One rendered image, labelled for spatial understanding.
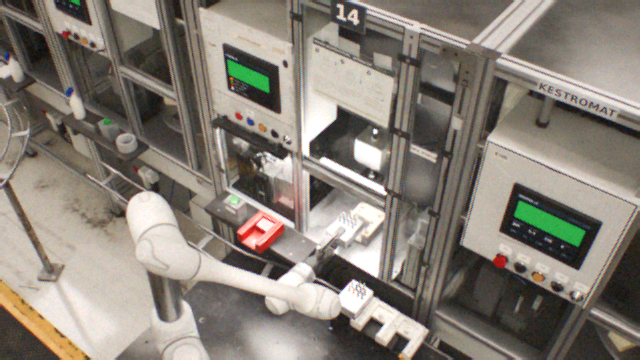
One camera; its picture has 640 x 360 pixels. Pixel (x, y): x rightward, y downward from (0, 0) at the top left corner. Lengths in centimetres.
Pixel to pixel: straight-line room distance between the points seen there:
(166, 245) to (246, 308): 91
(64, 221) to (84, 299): 66
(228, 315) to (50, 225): 186
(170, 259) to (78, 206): 247
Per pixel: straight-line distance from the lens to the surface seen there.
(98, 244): 395
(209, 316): 263
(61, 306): 373
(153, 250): 177
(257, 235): 256
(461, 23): 176
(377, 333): 238
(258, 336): 255
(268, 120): 223
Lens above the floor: 286
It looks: 45 degrees down
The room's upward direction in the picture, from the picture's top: straight up
